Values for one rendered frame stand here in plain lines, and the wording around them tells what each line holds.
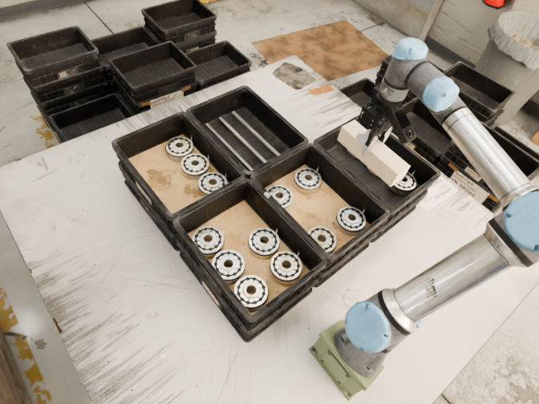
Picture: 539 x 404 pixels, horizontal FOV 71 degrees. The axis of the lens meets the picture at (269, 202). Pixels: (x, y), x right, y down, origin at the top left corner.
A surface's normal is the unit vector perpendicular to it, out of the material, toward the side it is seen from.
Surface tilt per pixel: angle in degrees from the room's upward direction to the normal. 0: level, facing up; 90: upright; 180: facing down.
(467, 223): 0
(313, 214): 0
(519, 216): 42
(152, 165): 0
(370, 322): 57
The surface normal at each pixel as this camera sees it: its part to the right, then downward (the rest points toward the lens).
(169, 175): 0.11, -0.58
